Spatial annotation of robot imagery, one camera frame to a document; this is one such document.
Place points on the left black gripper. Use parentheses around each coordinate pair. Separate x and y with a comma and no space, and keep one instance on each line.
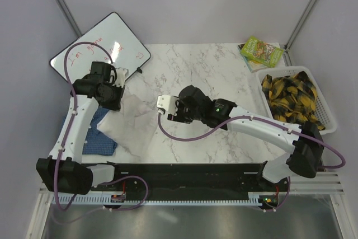
(116,106)

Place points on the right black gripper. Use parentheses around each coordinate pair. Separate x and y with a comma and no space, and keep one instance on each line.
(178,117)

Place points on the white long sleeve shirt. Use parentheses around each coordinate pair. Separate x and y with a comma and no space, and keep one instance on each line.
(132,128)

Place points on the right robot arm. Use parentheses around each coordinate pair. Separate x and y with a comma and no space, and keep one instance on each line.
(302,143)

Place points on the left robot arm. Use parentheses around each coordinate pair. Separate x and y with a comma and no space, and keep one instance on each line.
(63,171)

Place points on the white dry-erase board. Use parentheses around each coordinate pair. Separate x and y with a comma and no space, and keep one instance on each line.
(111,41)

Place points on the blue checkered folded shirt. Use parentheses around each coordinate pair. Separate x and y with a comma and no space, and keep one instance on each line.
(97,142)

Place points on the green book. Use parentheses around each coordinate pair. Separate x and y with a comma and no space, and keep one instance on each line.
(259,54)

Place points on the yellow black plaid shirt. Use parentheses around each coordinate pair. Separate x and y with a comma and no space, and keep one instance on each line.
(292,99)

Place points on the white plastic basket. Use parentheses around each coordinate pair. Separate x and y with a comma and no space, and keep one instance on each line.
(322,112)

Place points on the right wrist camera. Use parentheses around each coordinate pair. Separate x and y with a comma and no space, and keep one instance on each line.
(166,104)

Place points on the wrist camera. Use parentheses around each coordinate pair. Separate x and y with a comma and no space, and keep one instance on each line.
(166,104)
(122,75)

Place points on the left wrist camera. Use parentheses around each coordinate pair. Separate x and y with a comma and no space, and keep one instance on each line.
(122,75)

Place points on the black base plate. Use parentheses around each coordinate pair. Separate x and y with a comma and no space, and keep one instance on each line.
(211,180)

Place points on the white slotted cable duct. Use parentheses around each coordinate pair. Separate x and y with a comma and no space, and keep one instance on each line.
(108,199)

